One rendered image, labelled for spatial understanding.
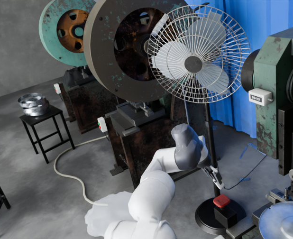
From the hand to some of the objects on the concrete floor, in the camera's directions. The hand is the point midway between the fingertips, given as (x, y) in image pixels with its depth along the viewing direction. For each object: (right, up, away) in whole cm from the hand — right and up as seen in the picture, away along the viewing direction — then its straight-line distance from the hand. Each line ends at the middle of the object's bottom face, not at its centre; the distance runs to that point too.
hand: (218, 182), depth 135 cm
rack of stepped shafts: (-183, -71, +139) cm, 241 cm away
